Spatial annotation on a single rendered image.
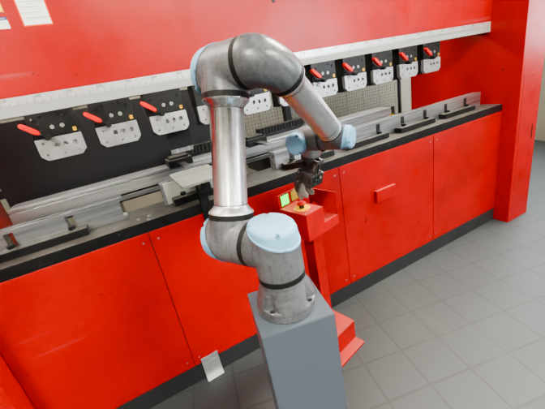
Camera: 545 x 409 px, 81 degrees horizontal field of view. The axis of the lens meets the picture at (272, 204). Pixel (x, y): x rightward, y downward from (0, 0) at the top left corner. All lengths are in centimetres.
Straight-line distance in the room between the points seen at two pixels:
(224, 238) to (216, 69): 39
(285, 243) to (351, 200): 114
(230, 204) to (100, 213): 79
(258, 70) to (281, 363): 66
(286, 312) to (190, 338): 94
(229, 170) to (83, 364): 112
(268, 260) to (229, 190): 19
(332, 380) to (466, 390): 86
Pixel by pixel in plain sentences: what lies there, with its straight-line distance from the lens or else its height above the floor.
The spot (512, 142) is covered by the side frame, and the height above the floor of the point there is 61.
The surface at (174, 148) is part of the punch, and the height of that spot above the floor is 110.
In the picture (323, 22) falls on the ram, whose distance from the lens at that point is 178.
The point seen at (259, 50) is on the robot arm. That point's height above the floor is 136.
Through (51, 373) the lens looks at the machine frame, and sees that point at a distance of 165.
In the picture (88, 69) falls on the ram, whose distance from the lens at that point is 142.
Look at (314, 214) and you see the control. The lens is 132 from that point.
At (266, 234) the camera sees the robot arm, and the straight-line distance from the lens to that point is 69.
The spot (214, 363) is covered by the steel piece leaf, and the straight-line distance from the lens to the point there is 179.
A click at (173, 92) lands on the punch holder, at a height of 132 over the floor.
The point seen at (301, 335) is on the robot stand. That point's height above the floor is 75.
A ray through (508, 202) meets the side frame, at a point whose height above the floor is 16.
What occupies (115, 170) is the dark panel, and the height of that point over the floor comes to 100.
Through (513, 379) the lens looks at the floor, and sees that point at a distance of 179.
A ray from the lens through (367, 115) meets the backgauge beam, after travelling 232.
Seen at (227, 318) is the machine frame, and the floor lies 27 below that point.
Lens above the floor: 130
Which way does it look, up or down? 21 degrees down
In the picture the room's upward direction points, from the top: 11 degrees counter-clockwise
